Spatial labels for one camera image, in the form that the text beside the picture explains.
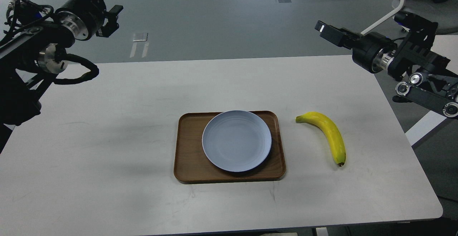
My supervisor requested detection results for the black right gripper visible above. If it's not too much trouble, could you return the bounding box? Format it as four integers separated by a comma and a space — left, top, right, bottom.
315, 20, 396, 74

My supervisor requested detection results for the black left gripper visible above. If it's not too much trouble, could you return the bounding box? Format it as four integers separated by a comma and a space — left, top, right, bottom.
56, 0, 124, 41

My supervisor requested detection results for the yellow banana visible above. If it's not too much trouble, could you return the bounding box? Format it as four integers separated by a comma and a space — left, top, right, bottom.
295, 112, 346, 167

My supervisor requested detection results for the light blue plate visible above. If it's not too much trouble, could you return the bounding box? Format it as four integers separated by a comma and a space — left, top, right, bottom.
201, 110, 273, 173

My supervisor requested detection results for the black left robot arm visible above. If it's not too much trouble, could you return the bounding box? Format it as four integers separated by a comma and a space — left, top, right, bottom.
0, 0, 123, 149

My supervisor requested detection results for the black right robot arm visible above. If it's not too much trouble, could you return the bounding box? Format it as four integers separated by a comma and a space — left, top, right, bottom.
315, 11, 458, 119

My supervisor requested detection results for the white office chair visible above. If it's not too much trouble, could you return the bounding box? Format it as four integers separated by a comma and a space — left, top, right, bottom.
361, 0, 458, 35

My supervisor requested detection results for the brown wooden tray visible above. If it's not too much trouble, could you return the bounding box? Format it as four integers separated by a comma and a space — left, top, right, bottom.
174, 110, 287, 184

